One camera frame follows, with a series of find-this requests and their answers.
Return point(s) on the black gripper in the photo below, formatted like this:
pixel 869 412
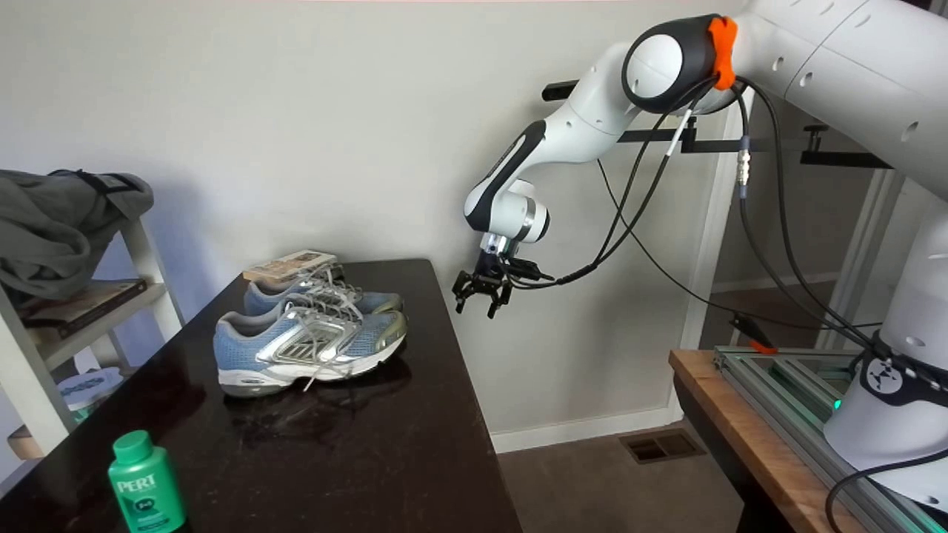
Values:
pixel 498 267

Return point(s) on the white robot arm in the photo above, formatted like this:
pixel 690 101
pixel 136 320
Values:
pixel 867 70

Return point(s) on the dark wooden dresser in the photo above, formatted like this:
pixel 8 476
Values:
pixel 402 449

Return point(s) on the blue grey rear sneaker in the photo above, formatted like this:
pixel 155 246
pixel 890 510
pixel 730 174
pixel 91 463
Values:
pixel 318 288

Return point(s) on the blue grey sneaker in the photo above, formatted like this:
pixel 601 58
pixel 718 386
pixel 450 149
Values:
pixel 318 288
pixel 288 346

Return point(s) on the blue grey front sneaker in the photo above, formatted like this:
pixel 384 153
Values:
pixel 288 346

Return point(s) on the floor air vent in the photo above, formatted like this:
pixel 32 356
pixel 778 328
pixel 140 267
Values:
pixel 663 446

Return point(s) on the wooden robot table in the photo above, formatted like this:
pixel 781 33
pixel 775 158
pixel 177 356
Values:
pixel 778 491

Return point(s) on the green plastic bottle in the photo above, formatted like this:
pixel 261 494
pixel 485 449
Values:
pixel 147 486

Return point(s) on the white wooden shelf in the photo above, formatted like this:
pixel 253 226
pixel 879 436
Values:
pixel 32 356

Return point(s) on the grey clothing pile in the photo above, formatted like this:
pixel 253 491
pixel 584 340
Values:
pixel 57 226

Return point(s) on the aluminium rail frame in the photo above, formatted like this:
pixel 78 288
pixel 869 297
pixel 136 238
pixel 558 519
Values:
pixel 798 393

